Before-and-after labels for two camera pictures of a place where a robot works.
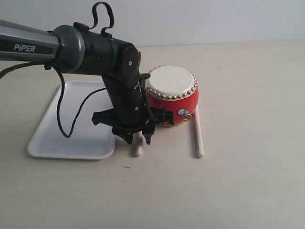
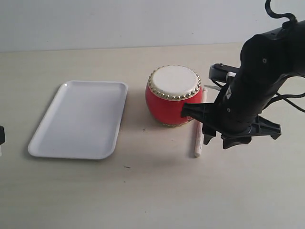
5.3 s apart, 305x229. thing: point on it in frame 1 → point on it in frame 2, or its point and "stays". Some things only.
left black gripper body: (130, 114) → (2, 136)
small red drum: (174, 88) stays
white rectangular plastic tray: (87, 140) stays
